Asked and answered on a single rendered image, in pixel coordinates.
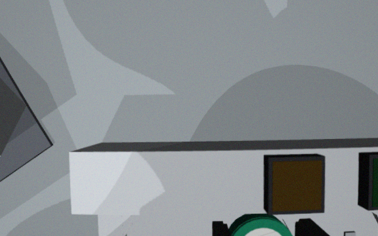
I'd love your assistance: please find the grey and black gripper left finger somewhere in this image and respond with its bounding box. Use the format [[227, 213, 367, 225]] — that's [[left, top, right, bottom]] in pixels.
[[212, 221, 230, 236]]

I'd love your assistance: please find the grey bench mat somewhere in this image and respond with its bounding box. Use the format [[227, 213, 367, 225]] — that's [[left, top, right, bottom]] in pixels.
[[0, 0, 378, 236]]

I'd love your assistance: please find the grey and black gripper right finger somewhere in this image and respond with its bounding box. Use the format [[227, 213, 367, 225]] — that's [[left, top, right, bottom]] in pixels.
[[295, 218, 330, 236]]

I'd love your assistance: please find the green round cap with white top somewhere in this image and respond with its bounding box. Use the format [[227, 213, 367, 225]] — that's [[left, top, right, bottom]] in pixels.
[[229, 214, 292, 236]]

